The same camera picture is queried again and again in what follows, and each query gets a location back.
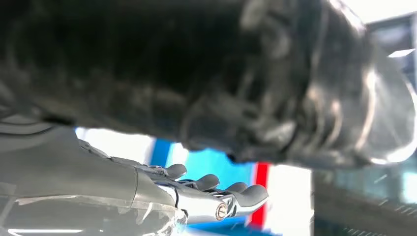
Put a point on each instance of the red barrier belt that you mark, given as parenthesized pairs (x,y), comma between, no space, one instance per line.
(260,182)

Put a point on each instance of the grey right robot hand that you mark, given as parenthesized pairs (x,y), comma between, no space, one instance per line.
(65,179)

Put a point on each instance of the white car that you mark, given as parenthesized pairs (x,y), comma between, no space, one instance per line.
(290,202)

